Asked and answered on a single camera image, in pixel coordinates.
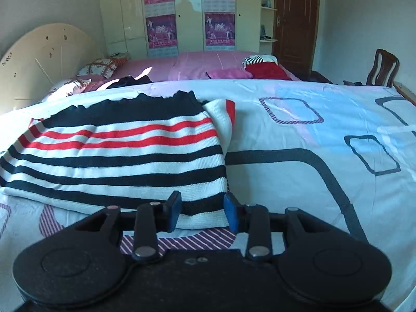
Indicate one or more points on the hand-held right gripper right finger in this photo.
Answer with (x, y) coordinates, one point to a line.
(230, 213)

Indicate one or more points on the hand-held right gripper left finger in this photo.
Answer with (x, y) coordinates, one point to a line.
(175, 211)

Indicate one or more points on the striped knit sweater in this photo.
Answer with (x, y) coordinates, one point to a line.
(113, 156)

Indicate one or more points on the light patterned bed sheet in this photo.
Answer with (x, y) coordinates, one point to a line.
(292, 185)

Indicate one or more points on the dark cloth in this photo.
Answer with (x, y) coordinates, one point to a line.
(128, 82)

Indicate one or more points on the pink cloth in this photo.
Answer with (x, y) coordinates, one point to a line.
(229, 73)

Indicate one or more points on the red cloth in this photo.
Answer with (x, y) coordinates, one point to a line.
(266, 71)

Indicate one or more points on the pink bed sheet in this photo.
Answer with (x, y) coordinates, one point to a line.
(195, 65)

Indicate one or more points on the zebra striped cloth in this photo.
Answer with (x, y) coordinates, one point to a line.
(256, 60)

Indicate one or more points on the patchwork pillow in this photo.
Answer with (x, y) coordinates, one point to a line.
(100, 66)

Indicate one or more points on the floral pillow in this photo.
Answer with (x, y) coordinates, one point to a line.
(68, 87)

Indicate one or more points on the cream round headboard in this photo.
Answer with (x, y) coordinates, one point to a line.
(48, 61)

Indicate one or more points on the brown wooden door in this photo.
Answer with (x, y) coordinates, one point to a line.
(295, 22)

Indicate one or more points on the cream wardrobe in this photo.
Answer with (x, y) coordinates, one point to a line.
(126, 13)

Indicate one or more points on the corner shelf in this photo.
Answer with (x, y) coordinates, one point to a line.
(268, 7)

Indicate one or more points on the wooden bed footboard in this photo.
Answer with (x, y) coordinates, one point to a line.
(406, 93)

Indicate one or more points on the dark wooden chair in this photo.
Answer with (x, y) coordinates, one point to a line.
(385, 65)

